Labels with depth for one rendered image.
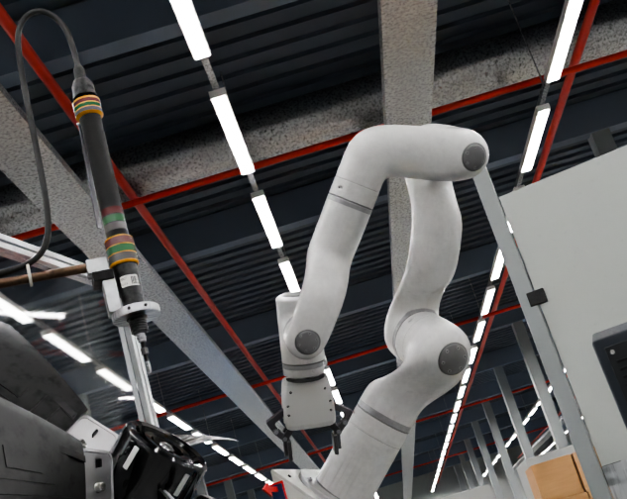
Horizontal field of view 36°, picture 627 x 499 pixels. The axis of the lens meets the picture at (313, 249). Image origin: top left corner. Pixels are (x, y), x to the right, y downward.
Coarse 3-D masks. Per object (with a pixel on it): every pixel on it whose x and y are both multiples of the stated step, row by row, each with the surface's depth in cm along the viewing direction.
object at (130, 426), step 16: (128, 432) 121; (144, 432) 127; (160, 432) 129; (112, 448) 123; (128, 448) 120; (144, 448) 119; (160, 448) 122; (176, 448) 126; (192, 448) 129; (144, 464) 119; (160, 464) 118; (176, 464) 119; (192, 464) 121; (128, 480) 119; (144, 480) 118; (160, 480) 119; (176, 480) 119; (192, 480) 121; (128, 496) 118; (144, 496) 118; (176, 496) 120
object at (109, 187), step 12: (84, 120) 151; (96, 120) 151; (84, 132) 150; (96, 132) 150; (96, 144) 149; (96, 156) 148; (108, 156) 149; (96, 168) 148; (108, 168) 148; (96, 180) 147; (108, 180) 147; (96, 192) 147; (108, 192) 146; (108, 204) 146; (120, 204) 147; (120, 228) 145
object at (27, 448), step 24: (0, 408) 106; (0, 432) 104; (24, 432) 107; (48, 432) 110; (0, 456) 102; (24, 456) 105; (48, 456) 108; (72, 456) 112; (0, 480) 100; (24, 480) 103; (48, 480) 107; (72, 480) 111
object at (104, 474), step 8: (88, 456) 116; (96, 456) 117; (104, 456) 119; (88, 464) 115; (104, 464) 118; (112, 464) 119; (88, 472) 115; (96, 472) 116; (104, 472) 118; (112, 472) 119; (88, 480) 115; (96, 480) 116; (104, 480) 118; (112, 480) 119; (88, 488) 114; (112, 488) 118; (88, 496) 114; (96, 496) 116; (104, 496) 117; (112, 496) 118
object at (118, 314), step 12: (96, 264) 142; (96, 276) 140; (108, 276) 141; (96, 288) 143; (108, 288) 141; (108, 300) 140; (108, 312) 140; (120, 312) 138; (132, 312) 138; (144, 312) 140; (156, 312) 141; (120, 324) 142
